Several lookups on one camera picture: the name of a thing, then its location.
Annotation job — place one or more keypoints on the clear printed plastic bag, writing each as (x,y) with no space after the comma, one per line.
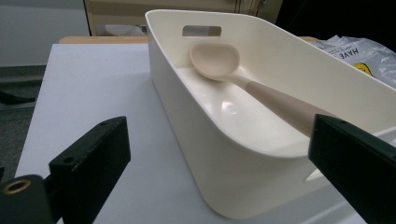
(379,59)

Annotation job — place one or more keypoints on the white cabinet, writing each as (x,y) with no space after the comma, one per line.
(37,31)

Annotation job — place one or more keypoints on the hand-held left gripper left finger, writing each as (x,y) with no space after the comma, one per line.
(93,168)

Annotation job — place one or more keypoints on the beige silicone spoon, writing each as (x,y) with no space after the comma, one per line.
(214,59)

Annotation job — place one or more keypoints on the cream plastic storage bin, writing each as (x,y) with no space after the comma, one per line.
(249,174)

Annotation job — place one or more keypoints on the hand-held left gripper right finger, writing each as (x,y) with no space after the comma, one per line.
(358,165)

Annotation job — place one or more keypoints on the light wooden desk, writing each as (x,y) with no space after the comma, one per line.
(124,12)

